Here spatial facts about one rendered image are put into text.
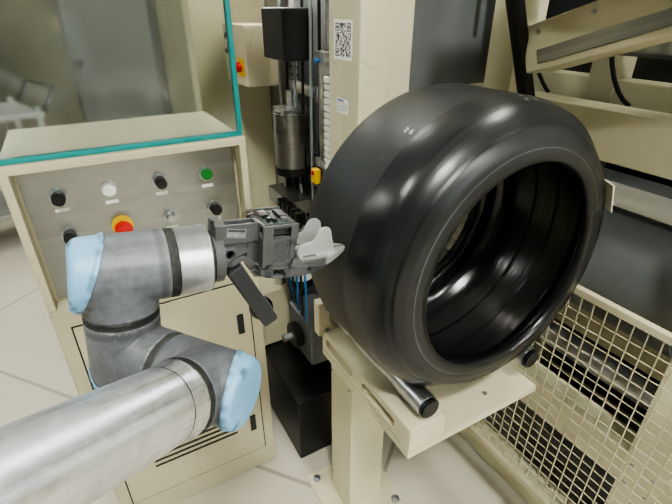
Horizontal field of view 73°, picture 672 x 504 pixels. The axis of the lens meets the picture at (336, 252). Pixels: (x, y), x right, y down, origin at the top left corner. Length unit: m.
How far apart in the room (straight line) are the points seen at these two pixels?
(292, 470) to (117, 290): 1.46
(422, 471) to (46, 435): 1.66
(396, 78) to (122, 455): 0.84
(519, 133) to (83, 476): 0.65
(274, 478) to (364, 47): 1.53
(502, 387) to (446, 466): 0.89
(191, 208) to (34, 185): 0.36
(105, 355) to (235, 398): 0.18
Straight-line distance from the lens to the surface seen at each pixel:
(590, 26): 1.09
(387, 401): 0.97
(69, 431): 0.42
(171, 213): 1.28
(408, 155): 0.68
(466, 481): 1.97
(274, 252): 0.64
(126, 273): 0.57
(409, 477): 1.93
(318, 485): 1.88
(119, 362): 0.62
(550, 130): 0.77
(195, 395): 0.51
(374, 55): 0.98
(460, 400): 1.08
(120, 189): 1.26
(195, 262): 0.58
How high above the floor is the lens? 1.57
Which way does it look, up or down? 28 degrees down
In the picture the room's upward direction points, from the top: straight up
